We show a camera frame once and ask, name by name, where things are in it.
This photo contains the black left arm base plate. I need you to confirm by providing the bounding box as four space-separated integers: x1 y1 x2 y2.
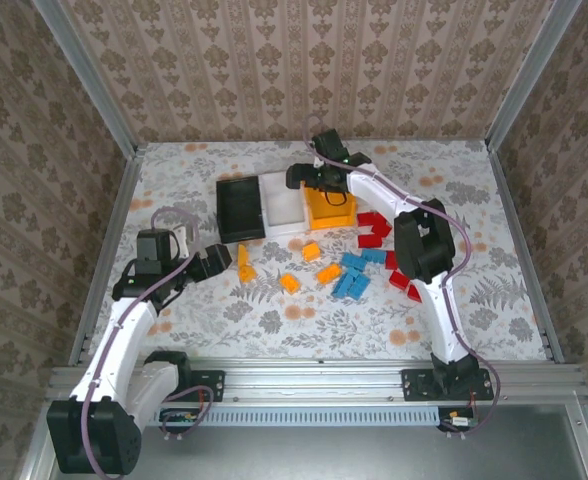
173 368 226 404

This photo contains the grey slotted cable duct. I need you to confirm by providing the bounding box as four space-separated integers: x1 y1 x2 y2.
141 404 441 427

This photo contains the yellow plastic bin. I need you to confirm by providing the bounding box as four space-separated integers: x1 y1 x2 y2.
301 182 359 231

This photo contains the long orange lego brick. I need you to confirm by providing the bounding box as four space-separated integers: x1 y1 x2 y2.
237 243 258 287

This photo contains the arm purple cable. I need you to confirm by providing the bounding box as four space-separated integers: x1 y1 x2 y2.
81 207 215 476
302 114 503 439

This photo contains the aluminium mounting rail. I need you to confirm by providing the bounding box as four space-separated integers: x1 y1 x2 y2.
47 355 588 405

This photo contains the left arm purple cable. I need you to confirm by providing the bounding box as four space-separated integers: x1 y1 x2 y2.
81 207 215 476

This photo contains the aluminium corner post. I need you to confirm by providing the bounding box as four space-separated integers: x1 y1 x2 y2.
484 0 584 154
31 0 139 159

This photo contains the aluminium side rail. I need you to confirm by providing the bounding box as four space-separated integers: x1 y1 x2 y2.
487 144 566 365
67 144 148 366

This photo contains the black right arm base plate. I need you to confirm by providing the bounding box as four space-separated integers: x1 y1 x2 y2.
401 368 495 403

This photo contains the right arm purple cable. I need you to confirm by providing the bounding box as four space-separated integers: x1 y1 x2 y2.
302 114 503 439

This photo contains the floral patterned table cloth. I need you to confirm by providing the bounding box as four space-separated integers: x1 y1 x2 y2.
87 140 551 362

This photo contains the black plastic bin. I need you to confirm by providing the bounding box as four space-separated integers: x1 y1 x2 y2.
215 175 267 245

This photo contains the white plastic bin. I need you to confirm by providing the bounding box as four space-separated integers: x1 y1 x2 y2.
259 171 311 240

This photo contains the grey metal sheet panel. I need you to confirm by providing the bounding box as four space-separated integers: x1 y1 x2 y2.
48 422 588 480

